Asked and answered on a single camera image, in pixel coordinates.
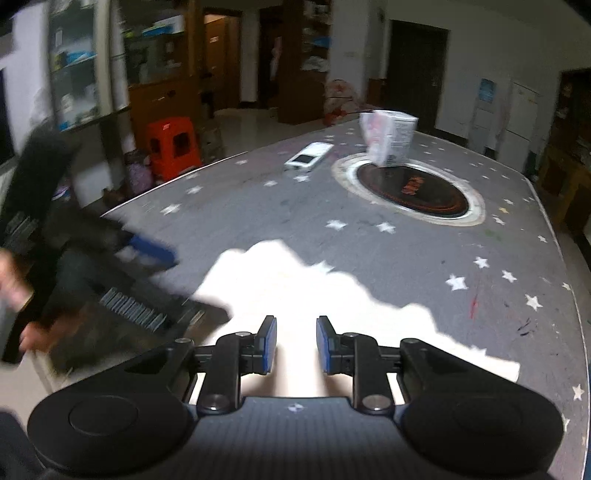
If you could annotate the cream shirt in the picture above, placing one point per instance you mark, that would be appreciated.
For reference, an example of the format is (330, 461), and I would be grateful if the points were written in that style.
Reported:
(295, 286)

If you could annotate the round black induction cooktop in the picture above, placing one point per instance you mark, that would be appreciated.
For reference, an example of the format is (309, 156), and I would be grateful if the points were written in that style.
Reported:
(411, 189)

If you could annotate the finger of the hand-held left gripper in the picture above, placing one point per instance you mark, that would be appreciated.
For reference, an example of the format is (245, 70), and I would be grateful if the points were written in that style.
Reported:
(152, 251)

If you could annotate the glass door display cabinet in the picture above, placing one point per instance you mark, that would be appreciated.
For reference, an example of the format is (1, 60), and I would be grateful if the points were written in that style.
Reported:
(138, 50)

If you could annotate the dark wooden bookcase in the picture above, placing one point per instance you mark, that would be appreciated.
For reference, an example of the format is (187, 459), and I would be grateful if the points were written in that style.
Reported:
(304, 60)

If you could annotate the red plastic stool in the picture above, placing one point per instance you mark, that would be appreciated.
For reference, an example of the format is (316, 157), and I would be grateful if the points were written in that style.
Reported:
(173, 147)

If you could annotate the grey star tablecloth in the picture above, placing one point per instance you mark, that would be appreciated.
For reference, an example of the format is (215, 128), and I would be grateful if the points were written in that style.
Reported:
(415, 258)

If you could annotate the white remote control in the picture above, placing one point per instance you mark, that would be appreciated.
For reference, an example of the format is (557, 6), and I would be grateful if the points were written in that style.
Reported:
(309, 156)

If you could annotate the dark entrance door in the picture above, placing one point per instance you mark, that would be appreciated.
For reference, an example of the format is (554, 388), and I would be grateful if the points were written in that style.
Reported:
(415, 74)

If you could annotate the white tissue pack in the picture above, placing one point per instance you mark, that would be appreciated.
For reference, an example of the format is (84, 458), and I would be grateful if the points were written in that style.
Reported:
(390, 136)

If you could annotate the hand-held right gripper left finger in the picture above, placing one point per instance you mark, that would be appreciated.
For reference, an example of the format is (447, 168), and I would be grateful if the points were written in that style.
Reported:
(267, 346)

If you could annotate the person's left hand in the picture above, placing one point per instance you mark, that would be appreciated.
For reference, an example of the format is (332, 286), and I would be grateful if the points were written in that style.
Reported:
(14, 281)

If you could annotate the white refrigerator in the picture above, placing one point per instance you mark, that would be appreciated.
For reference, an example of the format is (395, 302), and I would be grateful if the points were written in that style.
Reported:
(519, 120)

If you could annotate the wooden shelf cabinet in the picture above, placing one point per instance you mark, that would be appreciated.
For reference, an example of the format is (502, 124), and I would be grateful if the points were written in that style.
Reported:
(575, 110)

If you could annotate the brown interior door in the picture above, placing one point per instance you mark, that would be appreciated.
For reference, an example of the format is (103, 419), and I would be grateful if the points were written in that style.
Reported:
(219, 60)

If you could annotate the blue water bottle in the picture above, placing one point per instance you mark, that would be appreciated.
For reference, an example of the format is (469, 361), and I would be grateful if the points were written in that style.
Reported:
(487, 90)

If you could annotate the white water dispenser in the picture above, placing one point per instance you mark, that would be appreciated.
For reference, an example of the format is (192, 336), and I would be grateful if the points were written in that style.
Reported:
(481, 124)

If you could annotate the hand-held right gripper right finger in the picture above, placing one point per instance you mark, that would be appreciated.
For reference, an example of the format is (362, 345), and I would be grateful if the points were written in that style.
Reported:
(325, 346)

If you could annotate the cartoon printed blanket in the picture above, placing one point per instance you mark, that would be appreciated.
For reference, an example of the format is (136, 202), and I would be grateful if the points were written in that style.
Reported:
(341, 104)

